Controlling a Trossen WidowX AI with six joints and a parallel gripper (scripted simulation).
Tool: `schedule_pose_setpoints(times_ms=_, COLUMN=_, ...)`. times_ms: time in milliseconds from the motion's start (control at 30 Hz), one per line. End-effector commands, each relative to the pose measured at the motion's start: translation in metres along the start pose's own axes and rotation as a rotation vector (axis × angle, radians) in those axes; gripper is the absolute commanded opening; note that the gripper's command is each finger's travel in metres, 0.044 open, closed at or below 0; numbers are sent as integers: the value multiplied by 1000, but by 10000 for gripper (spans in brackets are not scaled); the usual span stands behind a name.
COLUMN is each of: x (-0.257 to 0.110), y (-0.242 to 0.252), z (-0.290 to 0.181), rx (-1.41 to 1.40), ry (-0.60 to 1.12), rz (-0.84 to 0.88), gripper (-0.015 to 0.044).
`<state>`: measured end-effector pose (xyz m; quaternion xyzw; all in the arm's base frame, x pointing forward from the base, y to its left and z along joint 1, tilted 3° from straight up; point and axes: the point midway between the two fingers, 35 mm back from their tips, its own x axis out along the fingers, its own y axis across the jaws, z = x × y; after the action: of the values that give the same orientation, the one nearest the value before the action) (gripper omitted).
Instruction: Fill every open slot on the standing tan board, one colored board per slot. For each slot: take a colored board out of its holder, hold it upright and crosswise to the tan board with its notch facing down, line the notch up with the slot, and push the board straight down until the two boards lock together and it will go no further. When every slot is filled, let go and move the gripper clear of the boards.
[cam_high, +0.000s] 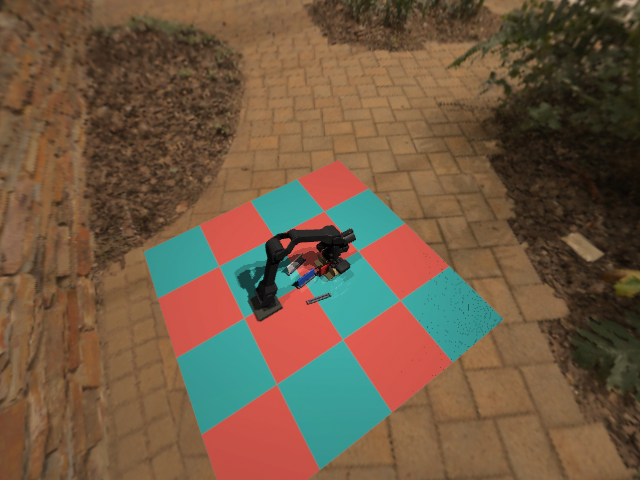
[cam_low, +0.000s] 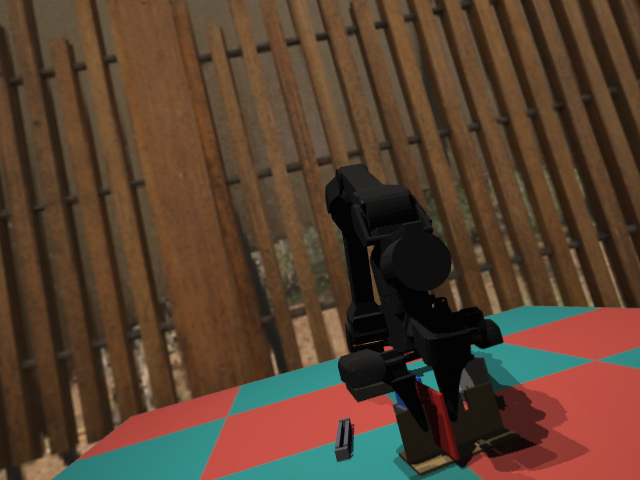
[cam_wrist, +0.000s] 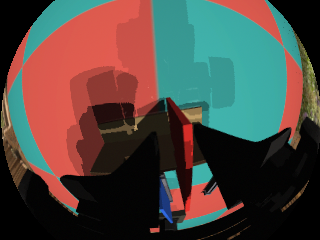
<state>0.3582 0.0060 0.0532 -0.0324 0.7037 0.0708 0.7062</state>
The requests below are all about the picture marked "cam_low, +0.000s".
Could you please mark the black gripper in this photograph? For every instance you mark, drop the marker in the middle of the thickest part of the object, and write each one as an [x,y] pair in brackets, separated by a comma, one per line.
[367,367]

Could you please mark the tan slotted board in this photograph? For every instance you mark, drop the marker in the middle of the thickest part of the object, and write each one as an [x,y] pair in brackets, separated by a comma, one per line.
[477,429]

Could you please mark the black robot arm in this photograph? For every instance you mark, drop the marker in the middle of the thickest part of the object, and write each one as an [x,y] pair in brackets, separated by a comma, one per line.
[406,258]

